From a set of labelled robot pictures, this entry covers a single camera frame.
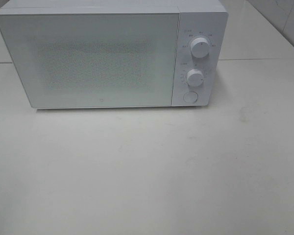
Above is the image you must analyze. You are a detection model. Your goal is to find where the round white door release button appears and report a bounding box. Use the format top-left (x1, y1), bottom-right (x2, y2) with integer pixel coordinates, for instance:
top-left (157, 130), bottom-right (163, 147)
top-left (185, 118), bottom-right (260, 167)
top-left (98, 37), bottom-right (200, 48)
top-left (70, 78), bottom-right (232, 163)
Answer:
top-left (183, 92), bottom-right (198, 104)

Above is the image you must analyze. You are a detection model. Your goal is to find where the white microwave knob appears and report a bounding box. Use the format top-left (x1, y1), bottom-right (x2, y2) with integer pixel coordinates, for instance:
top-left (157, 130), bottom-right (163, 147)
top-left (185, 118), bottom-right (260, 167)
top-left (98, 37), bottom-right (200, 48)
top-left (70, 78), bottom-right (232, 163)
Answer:
top-left (190, 37), bottom-right (210, 58)
top-left (186, 69), bottom-right (204, 87)

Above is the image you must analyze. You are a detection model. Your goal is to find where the white microwave door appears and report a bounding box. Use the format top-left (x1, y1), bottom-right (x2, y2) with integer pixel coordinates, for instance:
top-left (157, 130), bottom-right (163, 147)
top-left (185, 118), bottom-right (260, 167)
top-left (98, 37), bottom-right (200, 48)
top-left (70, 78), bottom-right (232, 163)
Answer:
top-left (0, 14), bottom-right (179, 109)

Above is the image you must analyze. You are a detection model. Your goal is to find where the white microwave oven body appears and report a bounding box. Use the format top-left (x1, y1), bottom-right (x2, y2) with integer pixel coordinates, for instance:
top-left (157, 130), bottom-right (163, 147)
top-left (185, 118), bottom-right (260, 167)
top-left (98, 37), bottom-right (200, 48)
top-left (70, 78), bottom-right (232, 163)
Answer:
top-left (0, 0), bottom-right (228, 108)

